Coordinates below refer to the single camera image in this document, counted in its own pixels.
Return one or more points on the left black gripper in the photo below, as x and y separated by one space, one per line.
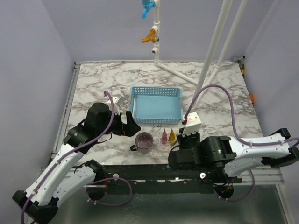
129 129

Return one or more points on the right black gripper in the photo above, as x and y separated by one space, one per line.
181 139

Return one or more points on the purple translucent cup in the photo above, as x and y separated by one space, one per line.
143 143

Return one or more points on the yellow toothpaste tube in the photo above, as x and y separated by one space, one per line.
172 137

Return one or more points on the blue plastic basket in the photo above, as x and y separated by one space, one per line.
157 105

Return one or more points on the pink toothpaste tube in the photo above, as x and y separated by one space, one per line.
164 137

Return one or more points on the clear textured round tray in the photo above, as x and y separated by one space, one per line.
162 148

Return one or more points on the grey toothbrush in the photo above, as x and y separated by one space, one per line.
135 98

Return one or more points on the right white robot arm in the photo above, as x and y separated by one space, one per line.
219 159

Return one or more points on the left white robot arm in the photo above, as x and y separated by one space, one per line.
42 199

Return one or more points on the yellow tool in corner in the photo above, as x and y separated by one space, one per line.
243 66

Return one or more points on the orange tap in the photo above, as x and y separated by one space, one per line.
151 37

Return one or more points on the blue tap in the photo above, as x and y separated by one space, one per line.
147 6

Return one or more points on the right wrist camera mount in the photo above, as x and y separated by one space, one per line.
192 124

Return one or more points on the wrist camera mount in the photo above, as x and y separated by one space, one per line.
192 124
117 101

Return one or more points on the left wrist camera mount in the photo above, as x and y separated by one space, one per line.
117 101

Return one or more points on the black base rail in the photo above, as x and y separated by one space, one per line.
159 179

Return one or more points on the orange clamp on wall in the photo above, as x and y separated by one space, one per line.
251 98

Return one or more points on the white pvc pipe frame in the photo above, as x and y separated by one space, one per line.
225 8

